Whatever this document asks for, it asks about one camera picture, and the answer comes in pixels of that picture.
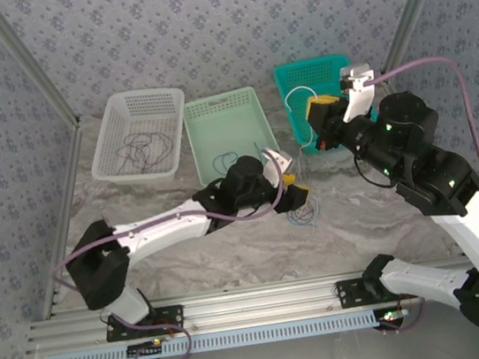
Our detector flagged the light blue slotted cable duct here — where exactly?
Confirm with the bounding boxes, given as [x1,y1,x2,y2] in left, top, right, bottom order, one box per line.
[44,304,406,359]

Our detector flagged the small black controller board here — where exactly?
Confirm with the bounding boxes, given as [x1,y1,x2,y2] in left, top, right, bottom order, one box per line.
[376,306,412,332]
[125,338,166,359]

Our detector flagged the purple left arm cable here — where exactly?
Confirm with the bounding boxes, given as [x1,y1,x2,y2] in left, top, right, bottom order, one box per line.
[38,146,309,359]

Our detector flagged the thin purple cable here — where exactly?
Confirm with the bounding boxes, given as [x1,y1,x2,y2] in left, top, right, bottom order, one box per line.
[114,127,179,179]

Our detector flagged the aluminium frame post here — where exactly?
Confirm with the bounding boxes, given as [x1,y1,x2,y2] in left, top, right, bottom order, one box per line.
[0,0,82,139]
[369,0,471,84]

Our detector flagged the white plastic mesh basket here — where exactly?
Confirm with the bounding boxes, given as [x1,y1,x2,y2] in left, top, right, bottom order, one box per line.
[80,83,197,192]

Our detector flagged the thin white cable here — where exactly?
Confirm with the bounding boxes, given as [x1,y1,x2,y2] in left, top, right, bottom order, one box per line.
[270,83,338,227]

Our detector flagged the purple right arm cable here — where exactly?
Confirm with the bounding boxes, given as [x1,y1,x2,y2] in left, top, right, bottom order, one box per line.
[355,50,479,335]

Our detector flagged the light green plastic basket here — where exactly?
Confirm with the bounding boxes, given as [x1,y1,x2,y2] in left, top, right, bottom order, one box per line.
[179,83,287,190]

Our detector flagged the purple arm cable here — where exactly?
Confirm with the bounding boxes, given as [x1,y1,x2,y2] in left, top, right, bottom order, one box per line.
[355,50,479,335]
[38,146,309,359]

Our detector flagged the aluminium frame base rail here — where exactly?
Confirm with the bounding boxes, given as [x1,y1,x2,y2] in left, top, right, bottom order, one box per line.
[22,254,477,356]

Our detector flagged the teal plastic mesh basket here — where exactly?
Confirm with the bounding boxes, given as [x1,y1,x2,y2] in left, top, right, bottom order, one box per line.
[271,49,385,160]

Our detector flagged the thin blue cable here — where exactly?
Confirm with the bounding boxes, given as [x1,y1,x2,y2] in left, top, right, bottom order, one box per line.
[209,139,269,178]
[285,197,322,232]

